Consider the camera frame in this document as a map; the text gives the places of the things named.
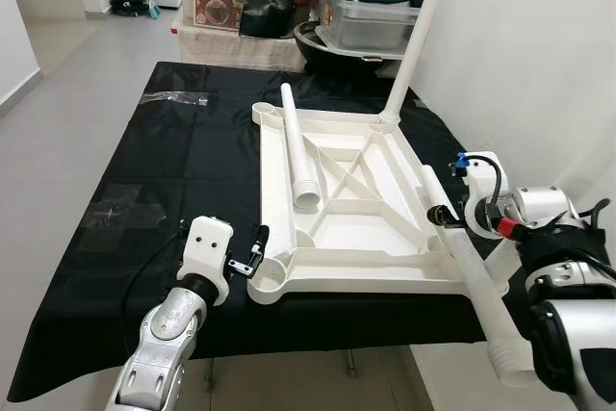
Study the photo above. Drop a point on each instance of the white plastic table top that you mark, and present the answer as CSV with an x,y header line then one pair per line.
x,y
356,228

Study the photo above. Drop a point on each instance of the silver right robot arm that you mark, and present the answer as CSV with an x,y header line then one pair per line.
x,y
549,209

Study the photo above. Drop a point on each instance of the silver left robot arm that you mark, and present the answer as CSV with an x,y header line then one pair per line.
x,y
164,344

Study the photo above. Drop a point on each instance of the black tablecloth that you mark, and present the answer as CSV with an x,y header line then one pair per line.
x,y
125,267

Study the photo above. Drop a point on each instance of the clear tape patch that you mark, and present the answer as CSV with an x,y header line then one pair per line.
x,y
120,207

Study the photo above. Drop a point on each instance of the clear tape strip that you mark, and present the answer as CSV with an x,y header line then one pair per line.
x,y
173,98

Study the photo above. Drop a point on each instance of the clear plastic storage container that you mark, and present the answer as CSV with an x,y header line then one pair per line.
x,y
375,26

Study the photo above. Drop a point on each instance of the black wok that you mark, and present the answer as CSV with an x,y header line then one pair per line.
x,y
308,45

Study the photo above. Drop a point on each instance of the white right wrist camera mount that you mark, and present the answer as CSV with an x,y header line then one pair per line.
x,y
484,175

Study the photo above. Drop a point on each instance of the grey metal table frame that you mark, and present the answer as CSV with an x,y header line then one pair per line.
x,y
209,374

